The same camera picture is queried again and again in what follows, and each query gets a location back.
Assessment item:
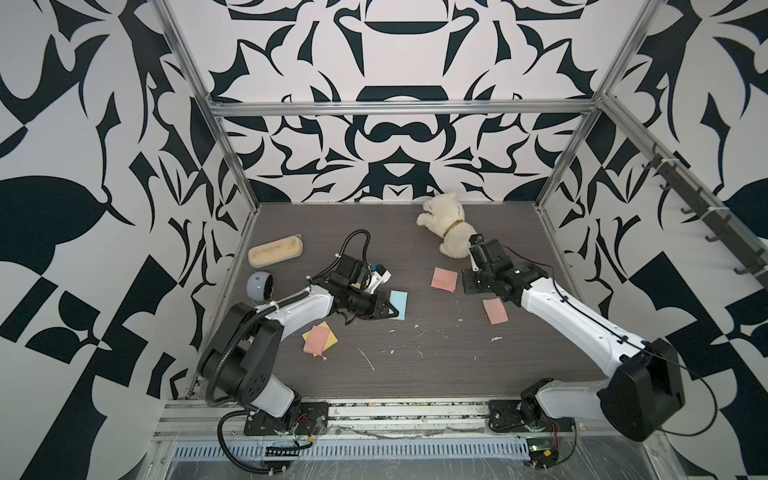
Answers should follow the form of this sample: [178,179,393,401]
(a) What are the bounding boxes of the grey round speaker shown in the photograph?
[246,271,274,304]

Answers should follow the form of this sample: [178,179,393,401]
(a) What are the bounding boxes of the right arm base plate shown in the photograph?
[488,400,575,433]

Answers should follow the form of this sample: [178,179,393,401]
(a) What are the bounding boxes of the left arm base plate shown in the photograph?
[244,401,330,436]

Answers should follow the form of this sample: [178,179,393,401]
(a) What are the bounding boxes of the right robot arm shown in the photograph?
[462,234,685,442]

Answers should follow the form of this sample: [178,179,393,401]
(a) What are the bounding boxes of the black wall hook rack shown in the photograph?
[643,142,767,290]

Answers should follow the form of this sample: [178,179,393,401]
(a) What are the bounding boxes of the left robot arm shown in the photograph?
[197,254,399,426]

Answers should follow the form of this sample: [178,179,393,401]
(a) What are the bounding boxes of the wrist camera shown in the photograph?
[364,264,391,294]
[469,234,487,271]

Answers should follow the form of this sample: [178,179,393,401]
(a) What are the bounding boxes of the white plush dog toy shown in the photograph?
[416,192,477,259]

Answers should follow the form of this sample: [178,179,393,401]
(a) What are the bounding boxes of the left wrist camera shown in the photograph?
[364,264,391,294]

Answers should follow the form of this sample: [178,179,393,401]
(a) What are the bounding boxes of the small circuit board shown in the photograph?
[526,438,559,471]

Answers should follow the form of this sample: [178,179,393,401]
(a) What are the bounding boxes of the black corrugated cable hose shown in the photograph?
[203,229,372,475]

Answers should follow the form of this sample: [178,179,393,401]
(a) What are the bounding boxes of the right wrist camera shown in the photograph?
[469,234,487,271]

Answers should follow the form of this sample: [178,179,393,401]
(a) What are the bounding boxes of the pink memo pad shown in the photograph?
[430,267,458,293]

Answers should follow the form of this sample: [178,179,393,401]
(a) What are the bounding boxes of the torn pink memo page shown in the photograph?
[483,298,509,325]

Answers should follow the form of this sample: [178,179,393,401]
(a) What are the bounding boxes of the blue memo pad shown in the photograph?
[389,290,408,321]

